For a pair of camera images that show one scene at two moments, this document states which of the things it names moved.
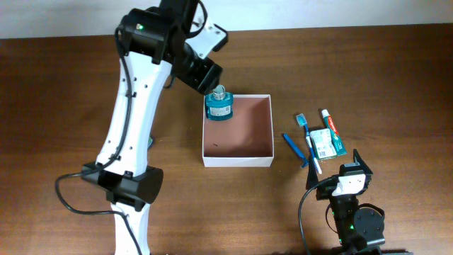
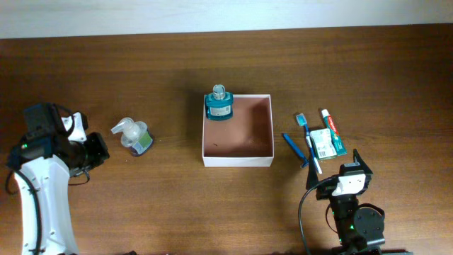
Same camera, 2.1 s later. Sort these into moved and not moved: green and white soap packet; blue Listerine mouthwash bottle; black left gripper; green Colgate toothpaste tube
Moved: black left gripper
Not moved: green and white soap packet; green Colgate toothpaste tube; blue Listerine mouthwash bottle
